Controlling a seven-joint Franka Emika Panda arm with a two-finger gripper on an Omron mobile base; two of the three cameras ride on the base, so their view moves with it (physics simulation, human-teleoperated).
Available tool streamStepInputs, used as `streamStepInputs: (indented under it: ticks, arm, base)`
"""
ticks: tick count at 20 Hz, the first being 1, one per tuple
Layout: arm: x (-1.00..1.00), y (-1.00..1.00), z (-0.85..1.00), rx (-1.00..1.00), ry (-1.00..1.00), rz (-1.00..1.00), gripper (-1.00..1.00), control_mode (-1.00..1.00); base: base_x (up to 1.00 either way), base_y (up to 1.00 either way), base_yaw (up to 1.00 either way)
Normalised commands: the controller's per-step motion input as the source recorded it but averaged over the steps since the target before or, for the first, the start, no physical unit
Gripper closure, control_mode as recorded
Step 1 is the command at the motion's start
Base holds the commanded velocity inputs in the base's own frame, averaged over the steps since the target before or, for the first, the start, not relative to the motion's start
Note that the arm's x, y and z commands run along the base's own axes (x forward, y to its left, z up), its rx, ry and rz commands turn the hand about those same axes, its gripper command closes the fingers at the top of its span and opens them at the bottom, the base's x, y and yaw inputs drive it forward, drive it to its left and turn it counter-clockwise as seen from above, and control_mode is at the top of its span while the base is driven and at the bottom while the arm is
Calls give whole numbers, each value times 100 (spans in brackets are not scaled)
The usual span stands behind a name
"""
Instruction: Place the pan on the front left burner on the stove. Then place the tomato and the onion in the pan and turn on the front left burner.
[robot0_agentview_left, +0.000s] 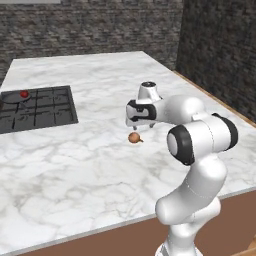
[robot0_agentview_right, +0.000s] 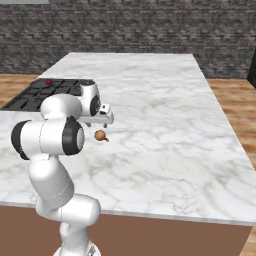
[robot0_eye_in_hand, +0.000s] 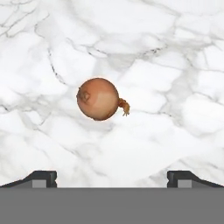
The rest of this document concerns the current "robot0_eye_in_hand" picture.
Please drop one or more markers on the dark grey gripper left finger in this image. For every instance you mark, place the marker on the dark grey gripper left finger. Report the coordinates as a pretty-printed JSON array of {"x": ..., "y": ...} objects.
[{"x": 40, "y": 176}]

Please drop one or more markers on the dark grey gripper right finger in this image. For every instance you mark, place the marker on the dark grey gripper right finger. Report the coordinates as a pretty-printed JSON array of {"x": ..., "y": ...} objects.
[{"x": 183, "y": 176}]

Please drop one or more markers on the brown onion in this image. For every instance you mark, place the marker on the brown onion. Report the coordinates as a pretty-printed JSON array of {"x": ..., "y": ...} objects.
[{"x": 97, "y": 99}]

